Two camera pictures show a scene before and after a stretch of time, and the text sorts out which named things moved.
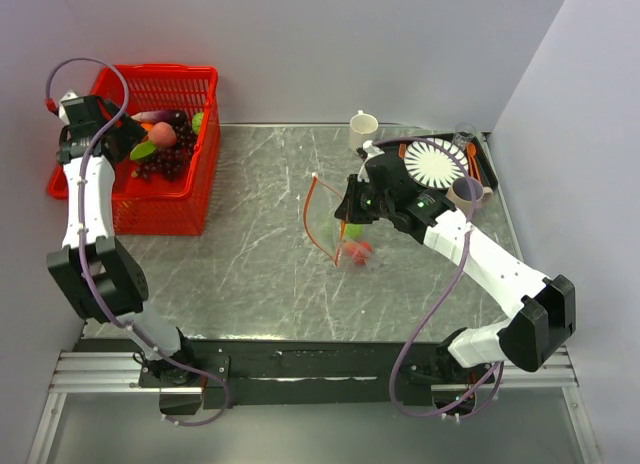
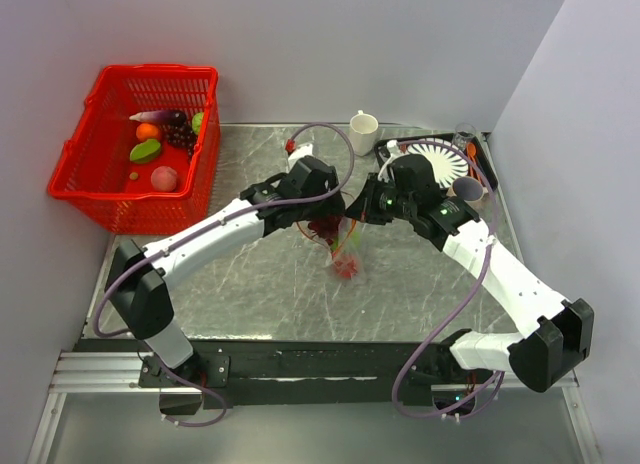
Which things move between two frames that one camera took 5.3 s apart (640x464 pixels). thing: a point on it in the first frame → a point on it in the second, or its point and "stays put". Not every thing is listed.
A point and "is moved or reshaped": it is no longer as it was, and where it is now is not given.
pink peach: [163, 134] → [164, 178]
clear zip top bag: [329, 233] is moved or reshaped
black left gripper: [130, 135] → [329, 207]
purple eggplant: [170, 116] stays put
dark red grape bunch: [169, 163] → [326, 227]
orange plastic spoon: [473, 168] stays put
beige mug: [459, 194] stays put
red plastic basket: [163, 208] stays put
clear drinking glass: [463, 135] stays put
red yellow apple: [360, 252] → [346, 269]
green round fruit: [196, 122] stays put
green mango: [142, 149] stays put
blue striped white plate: [433, 166] stays put
